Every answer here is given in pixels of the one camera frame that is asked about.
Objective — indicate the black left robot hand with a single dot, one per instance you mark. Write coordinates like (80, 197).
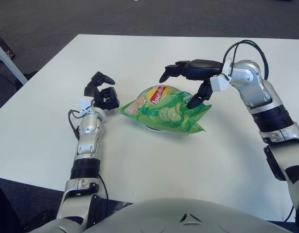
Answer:
(108, 99)

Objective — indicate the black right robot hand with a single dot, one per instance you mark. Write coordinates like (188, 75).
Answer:
(202, 69)

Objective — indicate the green potato chip bag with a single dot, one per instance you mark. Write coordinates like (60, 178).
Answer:
(159, 114)

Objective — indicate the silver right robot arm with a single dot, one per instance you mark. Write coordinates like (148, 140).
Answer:
(261, 97)

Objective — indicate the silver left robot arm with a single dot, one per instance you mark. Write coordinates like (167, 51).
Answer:
(88, 136)

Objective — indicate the white plate with black rim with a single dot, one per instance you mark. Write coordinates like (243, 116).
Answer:
(153, 128)

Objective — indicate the white table leg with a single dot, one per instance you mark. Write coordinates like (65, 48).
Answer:
(10, 64)

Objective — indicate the black floor bin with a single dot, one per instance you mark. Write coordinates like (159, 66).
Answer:
(7, 47)

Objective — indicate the grey robot torso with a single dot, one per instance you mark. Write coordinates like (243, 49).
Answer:
(188, 218)

